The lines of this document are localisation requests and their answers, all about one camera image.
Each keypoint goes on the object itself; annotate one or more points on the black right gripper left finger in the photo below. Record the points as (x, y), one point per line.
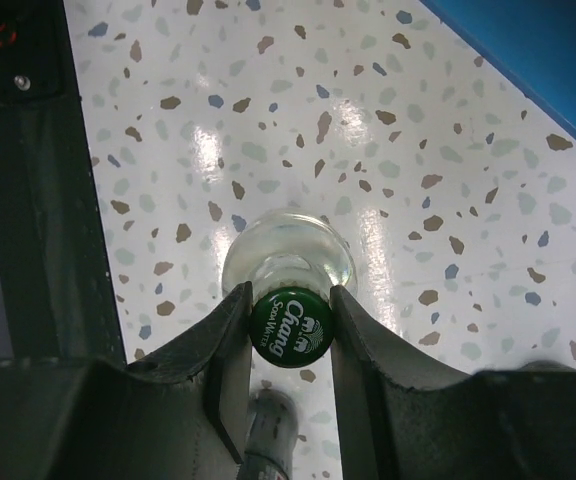
(180, 412)

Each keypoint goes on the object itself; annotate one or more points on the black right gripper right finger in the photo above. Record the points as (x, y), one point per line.
(402, 414)

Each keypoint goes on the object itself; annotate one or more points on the clear soda bottle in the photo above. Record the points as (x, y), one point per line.
(292, 259)

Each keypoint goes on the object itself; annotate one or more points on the blue shelf with coloured boards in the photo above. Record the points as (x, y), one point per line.
(531, 43)

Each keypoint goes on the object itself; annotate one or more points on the cola bottle front centre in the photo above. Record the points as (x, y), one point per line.
(271, 437)

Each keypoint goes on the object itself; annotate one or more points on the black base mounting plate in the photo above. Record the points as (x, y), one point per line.
(56, 294)

